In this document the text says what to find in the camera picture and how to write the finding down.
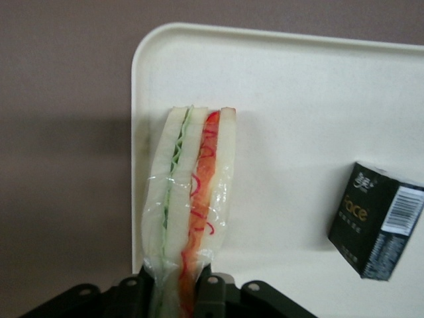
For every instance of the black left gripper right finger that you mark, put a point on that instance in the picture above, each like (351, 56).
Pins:
(251, 298)

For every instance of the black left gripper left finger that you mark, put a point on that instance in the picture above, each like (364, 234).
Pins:
(99, 299)

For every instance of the triangle sandwich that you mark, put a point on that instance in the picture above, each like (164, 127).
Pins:
(195, 198)

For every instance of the beige plastic tray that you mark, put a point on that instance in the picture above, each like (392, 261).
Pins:
(281, 116)

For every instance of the black tissue pack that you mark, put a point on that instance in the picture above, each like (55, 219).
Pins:
(374, 222)

